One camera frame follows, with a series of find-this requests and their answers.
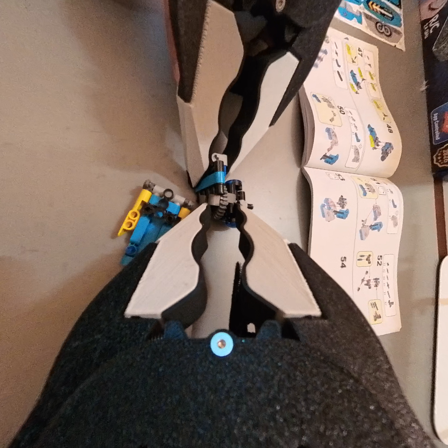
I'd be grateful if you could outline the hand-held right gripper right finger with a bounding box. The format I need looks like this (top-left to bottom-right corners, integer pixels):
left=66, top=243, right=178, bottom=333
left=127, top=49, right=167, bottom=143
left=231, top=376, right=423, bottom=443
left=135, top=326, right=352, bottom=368
left=231, top=203, right=322, bottom=319

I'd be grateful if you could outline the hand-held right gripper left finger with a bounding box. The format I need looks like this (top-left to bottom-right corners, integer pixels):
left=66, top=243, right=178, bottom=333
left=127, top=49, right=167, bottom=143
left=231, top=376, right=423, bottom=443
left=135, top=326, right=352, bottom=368
left=125, top=203, right=209, bottom=319

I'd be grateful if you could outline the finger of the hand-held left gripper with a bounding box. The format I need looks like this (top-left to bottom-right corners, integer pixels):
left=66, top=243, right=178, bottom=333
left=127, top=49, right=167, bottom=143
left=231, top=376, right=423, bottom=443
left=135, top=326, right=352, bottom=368
left=223, top=53, right=301, bottom=168
left=175, top=0, right=245, bottom=189

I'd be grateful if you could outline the blue yellow brick assembly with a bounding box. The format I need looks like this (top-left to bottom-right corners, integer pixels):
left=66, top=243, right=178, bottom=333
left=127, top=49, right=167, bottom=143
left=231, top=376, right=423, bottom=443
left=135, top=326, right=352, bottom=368
left=117, top=181, right=198, bottom=266

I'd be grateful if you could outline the blue beam with black pins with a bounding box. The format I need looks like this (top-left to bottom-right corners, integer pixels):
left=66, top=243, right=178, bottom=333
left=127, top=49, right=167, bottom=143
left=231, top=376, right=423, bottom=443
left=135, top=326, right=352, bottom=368
left=193, top=153, right=242, bottom=200

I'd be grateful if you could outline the grey desk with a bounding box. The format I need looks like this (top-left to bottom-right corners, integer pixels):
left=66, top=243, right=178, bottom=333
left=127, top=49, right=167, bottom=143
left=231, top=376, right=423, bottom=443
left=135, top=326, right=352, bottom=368
left=0, top=0, right=448, bottom=448

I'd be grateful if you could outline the open instruction booklet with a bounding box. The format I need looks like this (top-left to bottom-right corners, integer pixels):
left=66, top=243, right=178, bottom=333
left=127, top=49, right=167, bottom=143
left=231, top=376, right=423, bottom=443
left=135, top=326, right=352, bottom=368
left=299, top=27, right=405, bottom=335

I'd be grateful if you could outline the blue sticker sheet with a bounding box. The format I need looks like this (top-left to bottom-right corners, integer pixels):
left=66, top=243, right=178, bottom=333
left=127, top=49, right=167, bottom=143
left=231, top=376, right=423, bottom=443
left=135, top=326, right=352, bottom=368
left=335, top=0, right=406, bottom=51

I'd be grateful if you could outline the dark blue toy box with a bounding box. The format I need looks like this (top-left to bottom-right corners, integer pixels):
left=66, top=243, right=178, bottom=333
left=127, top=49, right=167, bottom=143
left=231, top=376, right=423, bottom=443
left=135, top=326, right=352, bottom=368
left=419, top=0, right=448, bottom=175

